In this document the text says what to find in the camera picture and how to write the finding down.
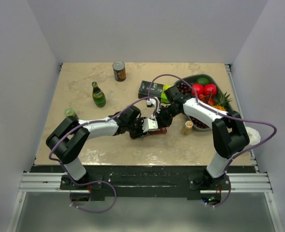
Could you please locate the red apple left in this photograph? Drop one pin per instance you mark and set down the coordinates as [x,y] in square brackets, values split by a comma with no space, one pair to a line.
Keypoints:
[198,88]

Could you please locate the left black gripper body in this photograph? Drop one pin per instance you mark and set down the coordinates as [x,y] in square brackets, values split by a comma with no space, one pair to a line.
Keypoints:
[135,129]

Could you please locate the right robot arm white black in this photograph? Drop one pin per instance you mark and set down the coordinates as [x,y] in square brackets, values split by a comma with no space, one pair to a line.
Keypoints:
[229,132]

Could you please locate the red apple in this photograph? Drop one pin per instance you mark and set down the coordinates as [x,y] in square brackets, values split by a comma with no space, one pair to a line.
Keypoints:
[210,89]
[198,88]

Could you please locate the black mounting base plate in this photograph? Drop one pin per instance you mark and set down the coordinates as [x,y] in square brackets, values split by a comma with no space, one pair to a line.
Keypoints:
[171,193]

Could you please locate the grey fruit tray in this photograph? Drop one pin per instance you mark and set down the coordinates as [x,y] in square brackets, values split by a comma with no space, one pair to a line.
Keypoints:
[198,125]

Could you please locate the orange labelled tin can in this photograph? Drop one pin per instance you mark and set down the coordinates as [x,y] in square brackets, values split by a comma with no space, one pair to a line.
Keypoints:
[119,71]

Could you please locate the small green lidded jar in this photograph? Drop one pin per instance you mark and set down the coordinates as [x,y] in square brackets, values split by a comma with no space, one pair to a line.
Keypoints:
[70,112]

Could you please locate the white paper cup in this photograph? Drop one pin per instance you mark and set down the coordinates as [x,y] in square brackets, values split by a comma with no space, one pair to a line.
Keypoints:
[254,136]

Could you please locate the black green product box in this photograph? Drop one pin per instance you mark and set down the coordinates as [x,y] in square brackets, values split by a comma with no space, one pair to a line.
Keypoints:
[154,90]

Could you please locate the green lime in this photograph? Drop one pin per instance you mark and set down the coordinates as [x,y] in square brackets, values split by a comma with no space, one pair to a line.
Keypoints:
[202,81]

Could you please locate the green glass bottle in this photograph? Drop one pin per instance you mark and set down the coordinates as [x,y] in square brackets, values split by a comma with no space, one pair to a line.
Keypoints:
[98,95]

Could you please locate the red apple right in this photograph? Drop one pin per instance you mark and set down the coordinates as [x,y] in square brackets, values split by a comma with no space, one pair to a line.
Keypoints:
[210,89]

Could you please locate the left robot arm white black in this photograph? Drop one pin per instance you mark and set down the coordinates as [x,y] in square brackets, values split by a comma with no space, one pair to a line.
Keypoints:
[68,139]

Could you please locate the aluminium frame rail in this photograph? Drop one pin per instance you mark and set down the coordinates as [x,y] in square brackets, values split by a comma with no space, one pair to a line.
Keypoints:
[41,181]

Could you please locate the dark red grapes bunch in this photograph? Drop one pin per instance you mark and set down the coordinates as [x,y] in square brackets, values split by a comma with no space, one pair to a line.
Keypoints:
[184,88]

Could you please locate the clear pill jar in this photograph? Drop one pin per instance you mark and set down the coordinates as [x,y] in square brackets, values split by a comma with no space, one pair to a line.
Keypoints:
[187,127]

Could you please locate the small pineapple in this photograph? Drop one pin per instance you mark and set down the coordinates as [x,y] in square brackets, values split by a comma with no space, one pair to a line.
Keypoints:
[222,102]

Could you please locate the red cherries cluster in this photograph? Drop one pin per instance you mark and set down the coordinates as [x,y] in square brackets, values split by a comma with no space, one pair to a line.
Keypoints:
[207,99]

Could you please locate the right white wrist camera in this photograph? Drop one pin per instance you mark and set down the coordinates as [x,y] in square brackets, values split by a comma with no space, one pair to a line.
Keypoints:
[155,103]

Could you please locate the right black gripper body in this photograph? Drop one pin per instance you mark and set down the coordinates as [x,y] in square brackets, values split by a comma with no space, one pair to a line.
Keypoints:
[166,115]

